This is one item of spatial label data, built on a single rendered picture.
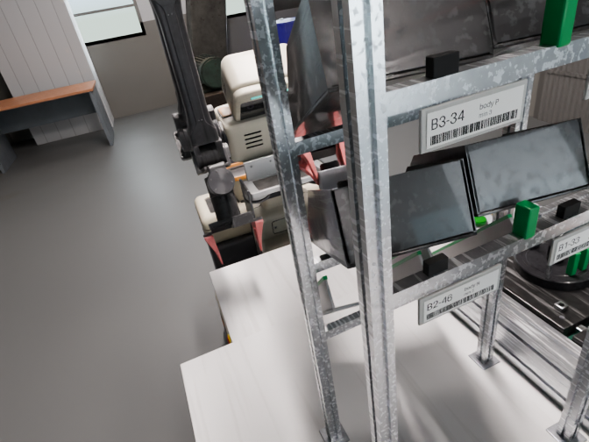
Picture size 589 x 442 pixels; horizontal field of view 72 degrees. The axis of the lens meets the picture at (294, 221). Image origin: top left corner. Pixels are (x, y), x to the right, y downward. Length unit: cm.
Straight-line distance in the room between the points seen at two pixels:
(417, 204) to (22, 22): 667
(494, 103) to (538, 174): 18
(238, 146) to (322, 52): 91
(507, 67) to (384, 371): 26
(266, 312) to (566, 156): 72
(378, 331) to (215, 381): 60
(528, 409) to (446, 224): 51
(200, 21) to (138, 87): 150
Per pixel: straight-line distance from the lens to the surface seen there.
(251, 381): 88
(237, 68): 114
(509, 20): 40
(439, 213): 40
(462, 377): 87
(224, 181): 88
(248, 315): 102
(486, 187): 45
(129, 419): 211
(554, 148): 50
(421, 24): 34
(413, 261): 57
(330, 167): 62
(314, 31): 32
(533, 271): 91
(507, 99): 32
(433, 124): 28
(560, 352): 81
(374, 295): 32
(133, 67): 736
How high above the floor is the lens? 154
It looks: 31 degrees down
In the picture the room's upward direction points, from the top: 10 degrees counter-clockwise
